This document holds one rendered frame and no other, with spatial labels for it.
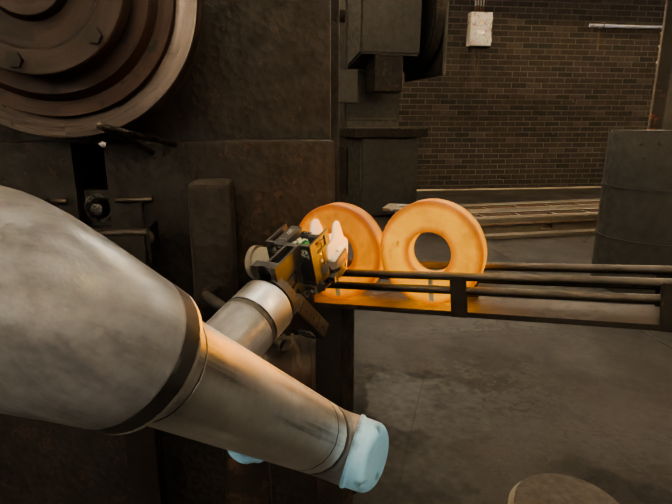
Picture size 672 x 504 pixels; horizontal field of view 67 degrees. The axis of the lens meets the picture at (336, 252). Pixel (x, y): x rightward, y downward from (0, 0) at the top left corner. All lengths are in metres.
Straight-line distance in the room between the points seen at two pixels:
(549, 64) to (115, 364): 7.96
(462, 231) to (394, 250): 0.11
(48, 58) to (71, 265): 0.67
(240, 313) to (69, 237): 0.33
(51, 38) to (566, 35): 7.71
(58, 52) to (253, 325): 0.54
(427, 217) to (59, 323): 0.55
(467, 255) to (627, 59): 8.11
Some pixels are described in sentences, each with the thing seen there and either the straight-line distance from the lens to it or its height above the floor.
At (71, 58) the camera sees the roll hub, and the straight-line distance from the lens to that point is 0.91.
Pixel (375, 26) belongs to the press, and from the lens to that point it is 5.16.
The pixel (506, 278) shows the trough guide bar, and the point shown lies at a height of 0.71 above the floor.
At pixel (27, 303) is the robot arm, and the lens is 0.27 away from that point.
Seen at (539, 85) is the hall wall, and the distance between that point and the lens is 8.04.
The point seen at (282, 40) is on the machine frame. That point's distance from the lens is 1.11.
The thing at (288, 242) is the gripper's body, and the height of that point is 0.75.
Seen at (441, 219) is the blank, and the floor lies 0.77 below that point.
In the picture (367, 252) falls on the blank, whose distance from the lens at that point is 0.77.
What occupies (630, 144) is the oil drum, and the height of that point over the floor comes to 0.81.
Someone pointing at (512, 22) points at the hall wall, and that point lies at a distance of 7.92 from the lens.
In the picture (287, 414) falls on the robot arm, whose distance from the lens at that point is 0.42.
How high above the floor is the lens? 0.90
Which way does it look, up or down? 14 degrees down
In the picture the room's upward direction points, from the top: straight up
